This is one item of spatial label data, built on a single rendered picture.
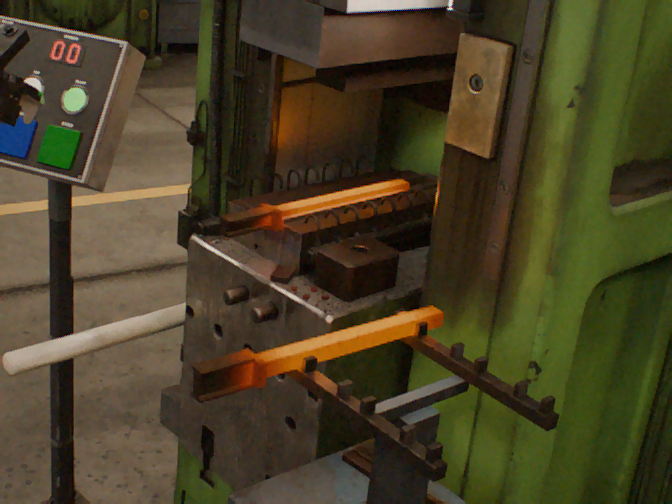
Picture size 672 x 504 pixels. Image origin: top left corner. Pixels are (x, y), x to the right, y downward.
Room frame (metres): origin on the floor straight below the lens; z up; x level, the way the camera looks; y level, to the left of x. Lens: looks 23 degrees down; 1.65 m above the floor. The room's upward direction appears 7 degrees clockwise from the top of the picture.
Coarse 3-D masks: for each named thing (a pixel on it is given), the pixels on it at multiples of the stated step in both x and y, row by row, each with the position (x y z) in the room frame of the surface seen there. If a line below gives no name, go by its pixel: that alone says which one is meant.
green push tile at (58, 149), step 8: (48, 128) 1.87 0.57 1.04; (56, 128) 1.87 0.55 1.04; (64, 128) 1.86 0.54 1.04; (48, 136) 1.86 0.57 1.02; (56, 136) 1.86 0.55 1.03; (64, 136) 1.85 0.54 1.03; (72, 136) 1.85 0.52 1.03; (80, 136) 1.85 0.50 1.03; (48, 144) 1.85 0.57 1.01; (56, 144) 1.85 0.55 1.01; (64, 144) 1.84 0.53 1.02; (72, 144) 1.84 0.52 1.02; (40, 152) 1.85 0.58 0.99; (48, 152) 1.84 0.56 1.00; (56, 152) 1.84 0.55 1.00; (64, 152) 1.84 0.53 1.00; (72, 152) 1.83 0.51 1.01; (40, 160) 1.84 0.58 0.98; (48, 160) 1.83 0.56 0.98; (56, 160) 1.83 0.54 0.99; (64, 160) 1.83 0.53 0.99; (72, 160) 1.83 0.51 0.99; (64, 168) 1.82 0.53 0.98
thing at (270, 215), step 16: (336, 192) 1.77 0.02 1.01; (352, 192) 1.78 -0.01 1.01; (368, 192) 1.79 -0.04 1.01; (384, 192) 1.82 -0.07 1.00; (256, 208) 1.64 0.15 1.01; (272, 208) 1.64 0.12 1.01; (288, 208) 1.67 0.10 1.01; (304, 208) 1.68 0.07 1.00; (224, 224) 1.58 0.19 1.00; (240, 224) 1.60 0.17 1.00; (256, 224) 1.62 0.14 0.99; (272, 224) 1.63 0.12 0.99
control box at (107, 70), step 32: (32, 32) 1.99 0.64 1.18; (64, 32) 1.98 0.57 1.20; (32, 64) 1.96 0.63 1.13; (64, 64) 1.94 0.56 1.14; (96, 64) 1.92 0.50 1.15; (128, 64) 1.94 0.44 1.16; (64, 96) 1.90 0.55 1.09; (96, 96) 1.89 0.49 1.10; (128, 96) 1.94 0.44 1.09; (96, 128) 1.85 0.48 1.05; (0, 160) 1.87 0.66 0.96; (32, 160) 1.85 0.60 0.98; (96, 160) 1.84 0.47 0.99
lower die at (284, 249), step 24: (288, 192) 1.82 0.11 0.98; (312, 192) 1.81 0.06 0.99; (408, 192) 1.85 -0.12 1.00; (432, 192) 1.88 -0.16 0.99; (288, 216) 1.65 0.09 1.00; (360, 216) 1.71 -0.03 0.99; (384, 216) 1.74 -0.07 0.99; (240, 240) 1.71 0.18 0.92; (264, 240) 1.67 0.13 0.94; (288, 240) 1.62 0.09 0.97; (312, 240) 1.62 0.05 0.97; (408, 240) 1.79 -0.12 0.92; (288, 264) 1.62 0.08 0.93; (312, 264) 1.62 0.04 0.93
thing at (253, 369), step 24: (408, 312) 1.39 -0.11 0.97; (432, 312) 1.40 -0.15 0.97; (336, 336) 1.29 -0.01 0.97; (360, 336) 1.30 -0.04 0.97; (384, 336) 1.33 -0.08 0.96; (216, 360) 1.17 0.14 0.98; (240, 360) 1.18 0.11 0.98; (264, 360) 1.20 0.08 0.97; (288, 360) 1.22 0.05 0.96; (216, 384) 1.16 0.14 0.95; (240, 384) 1.18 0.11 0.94; (264, 384) 1.18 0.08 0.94
